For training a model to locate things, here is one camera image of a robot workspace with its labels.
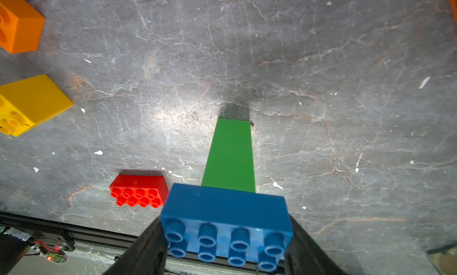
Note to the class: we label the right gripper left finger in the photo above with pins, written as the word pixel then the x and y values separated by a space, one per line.
pixel 146 256

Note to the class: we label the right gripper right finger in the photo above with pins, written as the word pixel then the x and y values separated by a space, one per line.
pixel 304 256

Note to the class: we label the dark blue lego brick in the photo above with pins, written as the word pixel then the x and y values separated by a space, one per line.
pixel 239 226

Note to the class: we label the green tall lego brick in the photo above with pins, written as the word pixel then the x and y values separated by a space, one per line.
pixel 230 159

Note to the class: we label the red flat lego brick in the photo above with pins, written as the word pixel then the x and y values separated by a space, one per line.
pixel 143 191

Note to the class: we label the yellow square lego brick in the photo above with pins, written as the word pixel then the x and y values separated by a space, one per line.
pixel 29 103

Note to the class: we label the orange long lego brick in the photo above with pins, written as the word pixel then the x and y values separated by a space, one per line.
pixel 21 26

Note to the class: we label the orange round lego piece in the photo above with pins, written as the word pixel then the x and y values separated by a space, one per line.
pixel 453 4

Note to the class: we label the small glass jar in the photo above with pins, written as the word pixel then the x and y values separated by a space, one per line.
pixel 444 259

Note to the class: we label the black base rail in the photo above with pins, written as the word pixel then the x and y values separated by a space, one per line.
pixel 55 238

